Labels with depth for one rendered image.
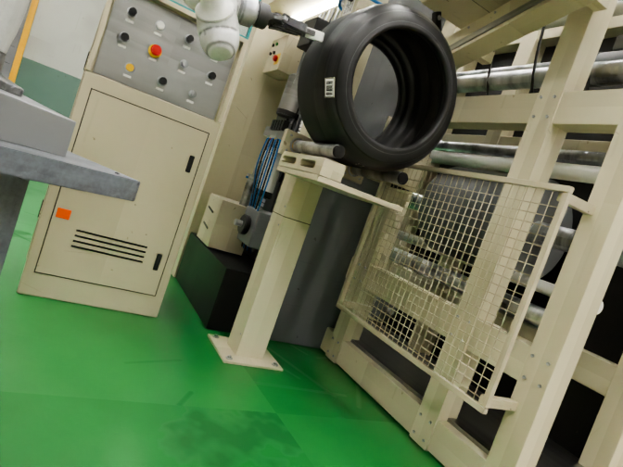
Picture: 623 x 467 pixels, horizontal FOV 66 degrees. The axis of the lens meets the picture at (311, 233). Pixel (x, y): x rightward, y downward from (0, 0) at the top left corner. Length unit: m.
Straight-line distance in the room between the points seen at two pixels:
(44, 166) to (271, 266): 1.27
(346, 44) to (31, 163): 1.06
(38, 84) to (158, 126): 8.31
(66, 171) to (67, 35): 9.57
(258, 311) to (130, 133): 0.88
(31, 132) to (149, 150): 1.20
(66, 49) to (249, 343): 8.83
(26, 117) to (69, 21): 9.55
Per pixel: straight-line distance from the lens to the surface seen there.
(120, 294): 2.19
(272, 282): 1.99
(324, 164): 1.57
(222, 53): 1.39
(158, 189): 2.10
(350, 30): 1.64
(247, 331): 2.03
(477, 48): 2.10
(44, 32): 10.41
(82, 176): 0.88
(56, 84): 10.33
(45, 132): 0.93
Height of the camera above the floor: 0.73
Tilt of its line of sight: 4 degrees down
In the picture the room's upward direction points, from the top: 19 degrees clockwise
